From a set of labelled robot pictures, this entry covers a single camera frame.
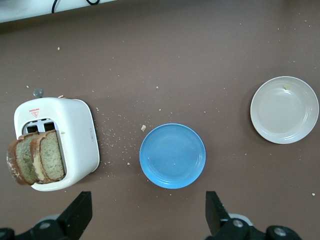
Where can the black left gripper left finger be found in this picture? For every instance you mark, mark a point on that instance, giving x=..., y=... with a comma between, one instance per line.
x=75, y=215

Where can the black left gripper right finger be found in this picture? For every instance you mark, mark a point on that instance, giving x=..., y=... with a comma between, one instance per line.
x=215, y=215

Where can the brown bread slice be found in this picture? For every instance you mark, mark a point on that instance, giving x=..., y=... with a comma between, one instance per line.
x=23, y=160
x=51, y=155

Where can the blue plate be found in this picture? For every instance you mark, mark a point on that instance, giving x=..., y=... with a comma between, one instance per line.
x=172, y=156

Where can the beige plate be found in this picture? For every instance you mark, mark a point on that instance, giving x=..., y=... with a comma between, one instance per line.
x=285, y=110

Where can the yellowish crumb on plate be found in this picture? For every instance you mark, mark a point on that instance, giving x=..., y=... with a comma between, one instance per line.
x=286, y=86

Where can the white two-slot toaster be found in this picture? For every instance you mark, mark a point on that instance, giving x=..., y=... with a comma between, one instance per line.
x=80, y=130

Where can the large bread crumb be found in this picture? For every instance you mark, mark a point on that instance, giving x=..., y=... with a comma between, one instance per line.
x=143, y=128

